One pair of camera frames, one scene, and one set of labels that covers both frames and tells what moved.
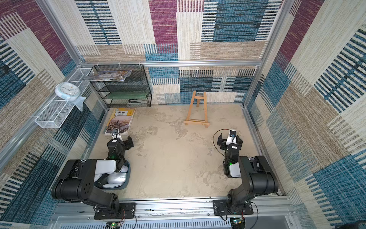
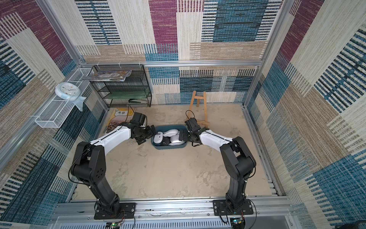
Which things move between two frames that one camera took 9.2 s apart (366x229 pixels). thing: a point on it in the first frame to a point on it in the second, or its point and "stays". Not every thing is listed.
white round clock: (67, 91) stays
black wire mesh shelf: (135, 91) stays
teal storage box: (107, 177) to (178, 127)
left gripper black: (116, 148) to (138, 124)
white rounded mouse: (116, 180) to (171, 132)
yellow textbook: (124, 115) stays
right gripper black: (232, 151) to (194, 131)
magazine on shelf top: (116, 76) stays
